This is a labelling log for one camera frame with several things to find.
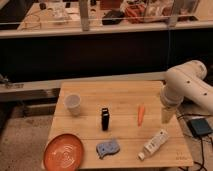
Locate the beige cylindrical end effector tip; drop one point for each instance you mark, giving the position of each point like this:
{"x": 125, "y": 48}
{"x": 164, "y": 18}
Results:
{"x": 167, "y": 114}

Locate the black whiteboard eraser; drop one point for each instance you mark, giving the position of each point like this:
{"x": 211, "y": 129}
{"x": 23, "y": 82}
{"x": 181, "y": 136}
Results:
{"x": 105, "y": 119}

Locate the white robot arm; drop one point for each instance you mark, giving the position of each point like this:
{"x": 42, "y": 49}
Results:
{"x": 185, "y": 81}

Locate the orange carrot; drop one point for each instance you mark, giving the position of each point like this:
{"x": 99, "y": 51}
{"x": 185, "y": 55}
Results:
{"x": 141, "y": 111}

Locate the white plastic bottle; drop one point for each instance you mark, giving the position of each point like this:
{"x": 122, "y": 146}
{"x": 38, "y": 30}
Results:
{"x": 154, "y": 144}

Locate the black power adapter box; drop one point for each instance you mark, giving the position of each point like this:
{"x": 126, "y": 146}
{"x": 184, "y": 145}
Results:
{"x": 199, "y": 127}

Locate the blue sponge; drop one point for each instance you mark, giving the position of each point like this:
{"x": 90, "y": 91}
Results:
{"x": 110, "y": 147}

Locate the translucent plastic cup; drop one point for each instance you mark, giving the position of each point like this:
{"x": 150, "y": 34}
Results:
{"x": 72, "y": 104}

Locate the red orange item on shelf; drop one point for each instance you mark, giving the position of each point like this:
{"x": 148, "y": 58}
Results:
{"x": 135, "y": 13}

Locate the black bag on shelf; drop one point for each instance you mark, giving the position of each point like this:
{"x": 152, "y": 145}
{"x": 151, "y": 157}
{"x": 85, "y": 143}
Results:
{"x": 112, "y": 17}

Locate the orange plate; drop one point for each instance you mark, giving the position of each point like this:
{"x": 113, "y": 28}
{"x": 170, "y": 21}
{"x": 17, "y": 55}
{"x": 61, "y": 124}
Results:
{"x": 63, "y": 153}

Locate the clear plastic bottle on shelf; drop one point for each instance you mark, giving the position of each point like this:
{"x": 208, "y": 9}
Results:
{"x": 58, "y": 10}

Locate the metal post right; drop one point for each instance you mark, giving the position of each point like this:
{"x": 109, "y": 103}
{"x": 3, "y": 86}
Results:
{"x": 172, "y": 20}

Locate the metal post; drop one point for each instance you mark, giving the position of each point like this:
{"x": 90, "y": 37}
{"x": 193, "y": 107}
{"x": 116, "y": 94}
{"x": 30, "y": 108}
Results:
{"x": 172, "y": 20}
{"x": 83, "y": 8}

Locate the metal post left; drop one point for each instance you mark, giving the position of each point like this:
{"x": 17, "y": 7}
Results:
{"x": 83, "y": 8}

